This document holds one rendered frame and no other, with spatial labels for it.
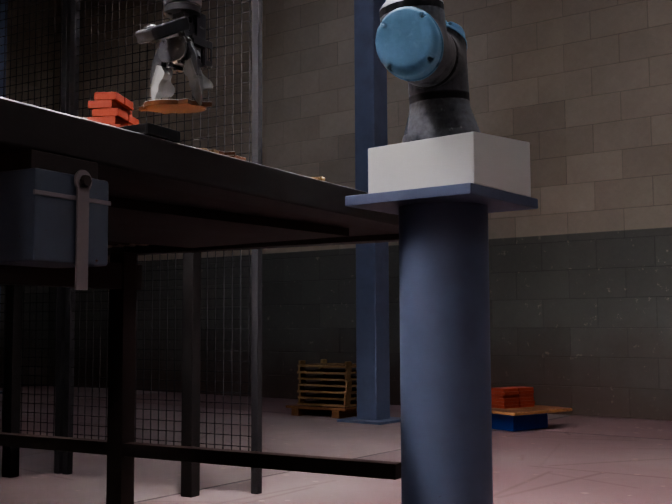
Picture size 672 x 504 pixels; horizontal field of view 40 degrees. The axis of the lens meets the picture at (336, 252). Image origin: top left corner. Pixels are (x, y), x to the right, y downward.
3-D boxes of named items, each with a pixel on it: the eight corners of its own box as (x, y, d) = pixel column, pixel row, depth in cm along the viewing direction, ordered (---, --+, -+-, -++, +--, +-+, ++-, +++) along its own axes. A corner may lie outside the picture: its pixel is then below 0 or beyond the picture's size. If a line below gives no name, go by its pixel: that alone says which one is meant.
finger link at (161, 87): (172, 117, 189) (187, 74, 188) (152, 111, 184) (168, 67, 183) (162, 112, 191) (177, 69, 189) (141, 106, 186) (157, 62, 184)
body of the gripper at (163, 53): (213, 70, 186) (213, 12, 187) (185, 60, 179) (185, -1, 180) (184, 76, 190) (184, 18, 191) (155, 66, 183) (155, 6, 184)
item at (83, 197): (116, 291, 129) (117, 161, 130) (38, 288, 117) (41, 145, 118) (57, 293, 134) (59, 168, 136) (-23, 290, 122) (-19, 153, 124)
